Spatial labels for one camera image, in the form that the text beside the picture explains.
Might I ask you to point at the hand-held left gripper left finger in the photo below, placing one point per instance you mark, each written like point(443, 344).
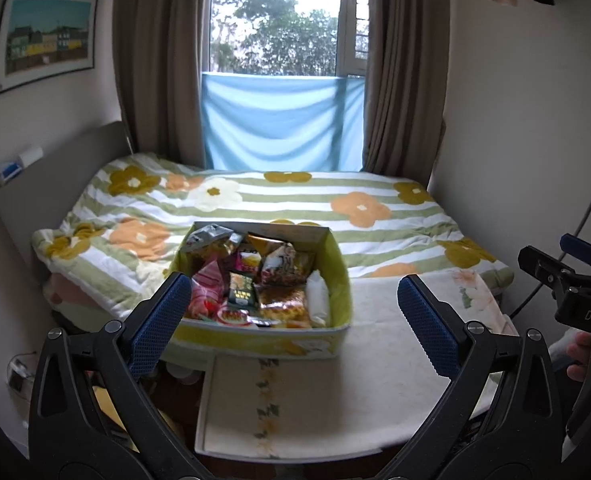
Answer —
point(158, 330)

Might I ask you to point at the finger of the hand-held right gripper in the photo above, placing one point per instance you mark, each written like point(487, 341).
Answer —
point(543, 264)
point(580, 249)

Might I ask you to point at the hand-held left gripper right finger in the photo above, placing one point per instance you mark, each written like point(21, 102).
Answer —
point(428, 330)

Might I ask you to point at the green cardboard box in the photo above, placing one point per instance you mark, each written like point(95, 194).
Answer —
point(340, 285)

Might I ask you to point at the pile of snack packets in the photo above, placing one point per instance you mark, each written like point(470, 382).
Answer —
point(270, 280)

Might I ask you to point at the person's right hand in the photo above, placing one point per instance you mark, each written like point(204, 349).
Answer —
point(581, 357)

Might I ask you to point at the black gooseneck stand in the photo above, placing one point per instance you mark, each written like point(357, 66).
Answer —
point(583, 220)

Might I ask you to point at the pink bed sheet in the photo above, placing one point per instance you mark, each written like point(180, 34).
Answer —
point(80, 305)

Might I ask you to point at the grey bed headboard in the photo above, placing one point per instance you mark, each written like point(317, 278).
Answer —
point(55, 185)

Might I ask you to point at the floral striped blanket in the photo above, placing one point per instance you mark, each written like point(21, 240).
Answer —
point(275, 195)

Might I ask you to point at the white roll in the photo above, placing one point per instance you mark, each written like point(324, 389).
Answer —
point(31, 156)

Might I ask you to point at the blue and white box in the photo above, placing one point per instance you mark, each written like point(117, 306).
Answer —
point(10, 171)

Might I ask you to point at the light blue cloth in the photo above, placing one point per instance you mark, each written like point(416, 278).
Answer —
point(280, 120)

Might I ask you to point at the window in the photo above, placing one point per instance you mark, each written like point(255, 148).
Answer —
point(275, 15)

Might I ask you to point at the framed wall picture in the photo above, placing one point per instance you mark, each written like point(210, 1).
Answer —
point(45, 40)

